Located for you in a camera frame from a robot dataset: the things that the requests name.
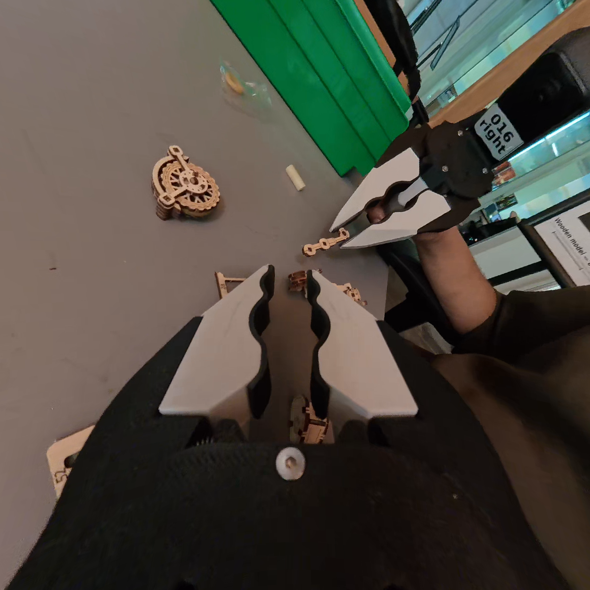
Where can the green plastic bin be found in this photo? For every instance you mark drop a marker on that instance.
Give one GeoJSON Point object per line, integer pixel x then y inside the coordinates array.
{"type": "Point", "coordinates": [322, 69]}

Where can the person's right hand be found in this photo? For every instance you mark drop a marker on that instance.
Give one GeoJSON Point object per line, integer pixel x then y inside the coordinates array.
{"type": "Point", "coordinates": [375, 215]}

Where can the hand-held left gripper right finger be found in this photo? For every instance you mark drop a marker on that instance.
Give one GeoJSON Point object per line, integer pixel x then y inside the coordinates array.
{"type": "Point", "coordinates": [364, 364]}

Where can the white framed sign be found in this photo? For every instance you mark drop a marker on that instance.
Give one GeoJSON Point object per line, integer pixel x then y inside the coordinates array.
{"type": "Point", "coordinates": [569, 244]}

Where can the pale yellow foam cylinder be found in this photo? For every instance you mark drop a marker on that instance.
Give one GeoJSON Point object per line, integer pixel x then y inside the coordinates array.
{"type": "Point", "coordinates": [296, 177]}

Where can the glass display cabinet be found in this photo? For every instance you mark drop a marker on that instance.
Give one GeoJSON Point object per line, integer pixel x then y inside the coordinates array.
{"type": "Point", "coordinates": [507, 27]}

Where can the plywood parts sheet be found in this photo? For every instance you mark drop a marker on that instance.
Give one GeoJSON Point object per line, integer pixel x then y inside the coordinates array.
{"type": "Point", "coordinates": [64, 454]}

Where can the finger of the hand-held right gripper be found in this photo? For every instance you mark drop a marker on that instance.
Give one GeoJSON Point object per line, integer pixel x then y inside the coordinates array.
{"type": "Point", "coordinates": [405, 221]}
{"type": "Point", "coordinates": [387, 175]}

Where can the grey desk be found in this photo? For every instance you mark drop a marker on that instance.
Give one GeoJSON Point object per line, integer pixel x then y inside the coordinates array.
{"type": "Point", "coordinates": [92, 276]}

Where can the wooden link piece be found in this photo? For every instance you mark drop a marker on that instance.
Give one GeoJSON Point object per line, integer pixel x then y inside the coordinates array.
{"type": "Point", "coordinates": [322, 243]}

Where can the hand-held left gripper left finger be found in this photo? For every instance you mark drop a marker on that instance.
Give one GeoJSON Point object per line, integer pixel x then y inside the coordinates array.
{"type": "Point", "coordinates": [216, 359]}

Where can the person's brown clothing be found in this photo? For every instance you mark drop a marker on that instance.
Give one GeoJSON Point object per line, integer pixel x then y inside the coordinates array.
{"type": "Point", "coordinates": [530, 415]}

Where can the clear plastic bag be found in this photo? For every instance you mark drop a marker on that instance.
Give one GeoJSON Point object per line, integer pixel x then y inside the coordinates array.
{"type": "Point", "coordinates": [242, 85]}

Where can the wooden frame piece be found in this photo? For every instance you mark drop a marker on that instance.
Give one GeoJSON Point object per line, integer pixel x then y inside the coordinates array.
{"type": "Point", "coordinates": [228, 283]}

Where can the person's right forearm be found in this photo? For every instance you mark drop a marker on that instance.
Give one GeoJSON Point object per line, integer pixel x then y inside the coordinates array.
{"type": "Point", "coordinates": [456, 285]}

